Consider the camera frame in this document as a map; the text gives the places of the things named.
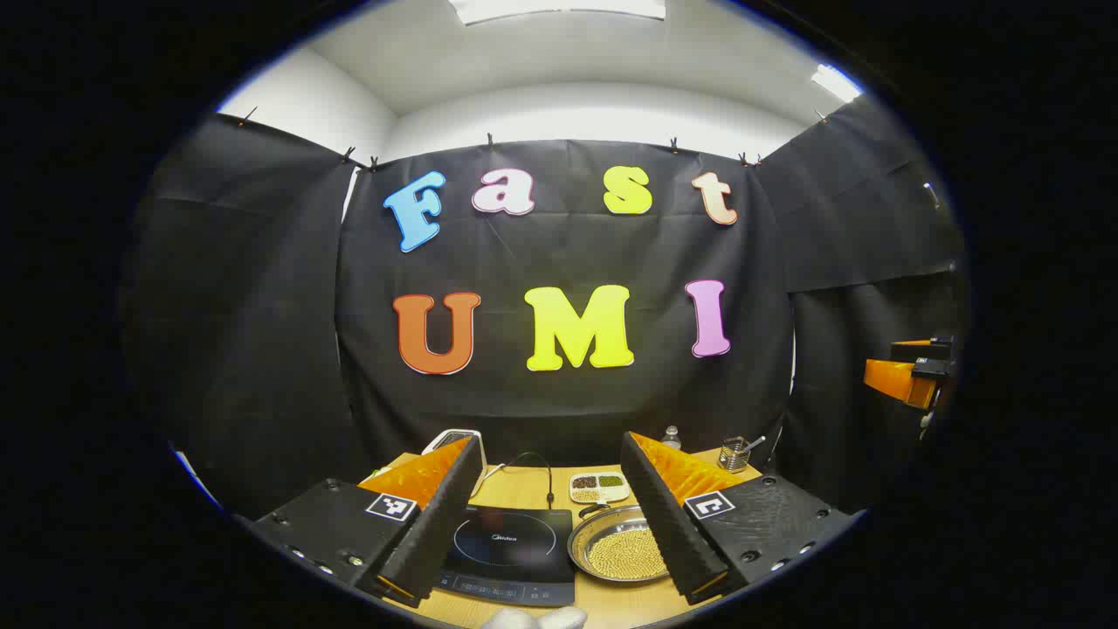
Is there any ceiling light panel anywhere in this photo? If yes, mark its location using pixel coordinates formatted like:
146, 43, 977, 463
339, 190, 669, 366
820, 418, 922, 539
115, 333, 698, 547
450, 0, 666, 25
811, 64, 862, 104

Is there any stainless steel pot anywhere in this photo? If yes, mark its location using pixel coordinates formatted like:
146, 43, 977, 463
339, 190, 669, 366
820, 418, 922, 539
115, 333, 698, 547
568, 502, 673, 584

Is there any black induction cooktop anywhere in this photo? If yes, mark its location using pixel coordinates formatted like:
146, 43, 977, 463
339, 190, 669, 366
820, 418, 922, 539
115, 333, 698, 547
437, 504, 577, 608

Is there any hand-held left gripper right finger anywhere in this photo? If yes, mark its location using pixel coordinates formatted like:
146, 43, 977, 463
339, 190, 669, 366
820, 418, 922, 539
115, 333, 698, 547
620, 431, 861, 605

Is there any pile of yellow soybeans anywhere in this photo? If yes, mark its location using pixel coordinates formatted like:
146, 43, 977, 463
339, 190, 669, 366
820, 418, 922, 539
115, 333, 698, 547
587, 527, 669, 579

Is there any white toaster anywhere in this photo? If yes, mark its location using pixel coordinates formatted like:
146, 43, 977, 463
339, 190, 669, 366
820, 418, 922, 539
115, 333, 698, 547
422, 428, 487, 473

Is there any black power cable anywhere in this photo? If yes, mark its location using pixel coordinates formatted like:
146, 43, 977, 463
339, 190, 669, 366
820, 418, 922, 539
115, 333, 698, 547
485, 452, 556, 510

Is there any white divided bean plate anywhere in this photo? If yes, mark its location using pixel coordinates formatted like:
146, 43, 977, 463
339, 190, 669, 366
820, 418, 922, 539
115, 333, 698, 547
569, 473, 631, 505

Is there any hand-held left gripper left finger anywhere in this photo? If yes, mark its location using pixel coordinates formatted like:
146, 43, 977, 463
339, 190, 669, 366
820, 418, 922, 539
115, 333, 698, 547
253, 434, 486, 608

